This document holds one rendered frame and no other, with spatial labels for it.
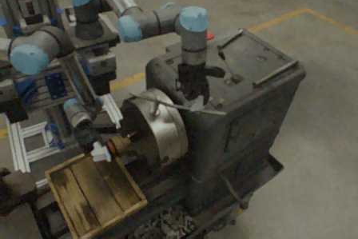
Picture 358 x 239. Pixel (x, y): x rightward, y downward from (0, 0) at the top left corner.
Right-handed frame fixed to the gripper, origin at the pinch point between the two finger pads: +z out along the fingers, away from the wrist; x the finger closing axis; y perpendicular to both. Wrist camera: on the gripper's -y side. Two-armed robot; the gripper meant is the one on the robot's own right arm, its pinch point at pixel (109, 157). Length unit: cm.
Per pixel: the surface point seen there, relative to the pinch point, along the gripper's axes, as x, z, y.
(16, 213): -11.2, -3.6, 36.6
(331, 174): -109, 35, -164
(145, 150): 1.5, 5.2, -12.2
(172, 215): -53, 12, -22
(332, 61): -109, -61, -308
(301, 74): 16, 16, -84
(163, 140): 8.5, 9.4, -17.7
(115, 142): 3.8, -2.4, -3.9
